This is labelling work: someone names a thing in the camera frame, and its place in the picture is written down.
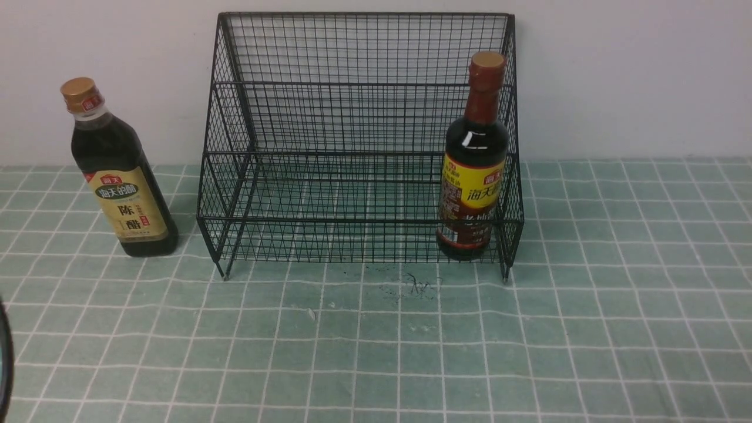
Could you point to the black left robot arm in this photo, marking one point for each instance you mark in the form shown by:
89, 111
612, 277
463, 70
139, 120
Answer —
7, 363

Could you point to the vinegar bottle with beige label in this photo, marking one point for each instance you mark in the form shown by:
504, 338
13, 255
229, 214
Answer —
110, 156

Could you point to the black wire mesh shelf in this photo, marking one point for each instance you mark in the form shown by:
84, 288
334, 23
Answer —
325, 135

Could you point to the green checkered tablecloth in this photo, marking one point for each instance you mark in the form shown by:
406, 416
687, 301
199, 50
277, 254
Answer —
629, 301

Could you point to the soy sauce bottle yellow label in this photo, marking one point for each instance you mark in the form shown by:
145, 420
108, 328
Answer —
474, 162

